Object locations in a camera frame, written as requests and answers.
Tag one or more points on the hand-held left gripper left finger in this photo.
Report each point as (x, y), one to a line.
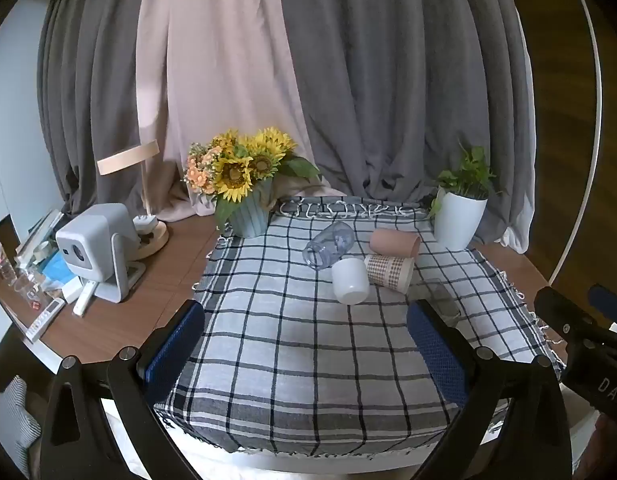
(173, 355)

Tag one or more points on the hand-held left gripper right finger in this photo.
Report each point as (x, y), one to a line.
(436, 355)

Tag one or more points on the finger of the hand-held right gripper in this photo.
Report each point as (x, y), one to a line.
(608, 297)
(563, 312)

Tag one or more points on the brown patterned cup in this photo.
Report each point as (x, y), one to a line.
(386, 271)

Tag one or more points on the white cup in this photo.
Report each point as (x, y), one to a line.
(349, 282)

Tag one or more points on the pink cup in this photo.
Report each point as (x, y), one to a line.
(391, 242)

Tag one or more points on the clear blue glass cup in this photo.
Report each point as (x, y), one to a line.
(328, 245)

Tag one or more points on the slim white remote control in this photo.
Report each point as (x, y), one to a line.
(84, 299)

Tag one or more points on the checked grey white tablecloth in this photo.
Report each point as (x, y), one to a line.
(308, 360)

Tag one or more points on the white remote with buttons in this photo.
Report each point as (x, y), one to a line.
(44, 321)

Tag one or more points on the white power adapter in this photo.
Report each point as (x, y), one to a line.
(144, 222)

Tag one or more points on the white plant pot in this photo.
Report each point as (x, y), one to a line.
(456, 220)

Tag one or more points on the white projector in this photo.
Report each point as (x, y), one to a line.
(96, 240)

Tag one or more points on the blue packet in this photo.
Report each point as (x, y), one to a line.
(56, 267)

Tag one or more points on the ribbed pale blue vase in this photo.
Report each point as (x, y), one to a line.
(249, 220)

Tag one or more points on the small clear glass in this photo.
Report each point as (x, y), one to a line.
(28, 287)

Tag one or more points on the green potted plant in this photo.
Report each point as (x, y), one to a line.
(468, 175)

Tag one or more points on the striped cushion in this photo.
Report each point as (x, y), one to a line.
(16, 420)

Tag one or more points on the white curved pole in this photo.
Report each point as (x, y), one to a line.
(596, 110)

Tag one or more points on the sunflower bouquet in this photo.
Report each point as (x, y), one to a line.
(236, 170)

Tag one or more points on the clear water bottle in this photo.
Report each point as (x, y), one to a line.
(1, 257)

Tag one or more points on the wooden desk lamp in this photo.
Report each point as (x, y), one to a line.
(128, 157)

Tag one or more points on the grey curtain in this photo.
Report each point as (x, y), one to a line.
(93, 85)
(408, 85)

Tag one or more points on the pink curtain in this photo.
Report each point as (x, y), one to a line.
(218, 70)

